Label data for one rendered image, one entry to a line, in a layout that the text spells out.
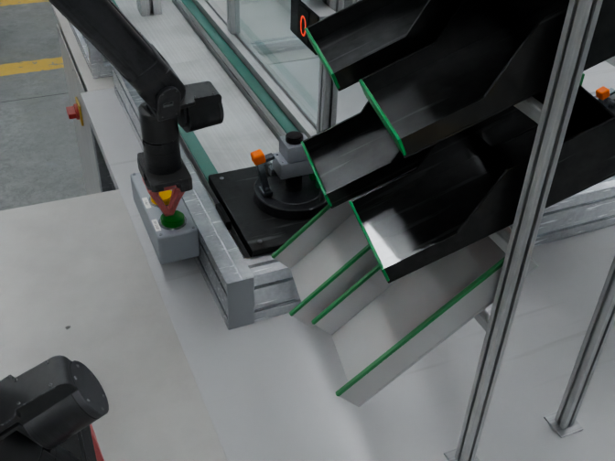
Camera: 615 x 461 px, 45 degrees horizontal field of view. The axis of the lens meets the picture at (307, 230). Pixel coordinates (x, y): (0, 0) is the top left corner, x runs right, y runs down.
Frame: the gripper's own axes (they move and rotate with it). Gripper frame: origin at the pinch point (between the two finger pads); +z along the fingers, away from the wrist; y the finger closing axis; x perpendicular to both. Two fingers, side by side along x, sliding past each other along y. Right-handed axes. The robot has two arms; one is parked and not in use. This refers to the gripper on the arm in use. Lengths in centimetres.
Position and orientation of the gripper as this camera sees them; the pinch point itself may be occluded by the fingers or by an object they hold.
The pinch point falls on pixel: (168, 210)
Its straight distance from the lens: 127.1
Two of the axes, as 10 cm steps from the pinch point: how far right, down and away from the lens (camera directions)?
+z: -0.3, 7.9, 6.2
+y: -3.9, -5.7, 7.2
